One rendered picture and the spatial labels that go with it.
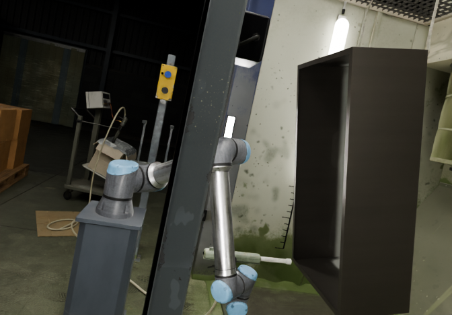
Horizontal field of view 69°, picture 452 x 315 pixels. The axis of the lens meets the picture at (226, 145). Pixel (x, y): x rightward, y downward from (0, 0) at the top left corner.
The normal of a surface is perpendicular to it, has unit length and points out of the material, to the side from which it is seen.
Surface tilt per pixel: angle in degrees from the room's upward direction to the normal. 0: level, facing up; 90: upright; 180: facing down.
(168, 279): 90
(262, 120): 90
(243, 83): 90
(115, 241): 90
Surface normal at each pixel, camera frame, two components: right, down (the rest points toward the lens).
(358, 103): 0.16, 0.11
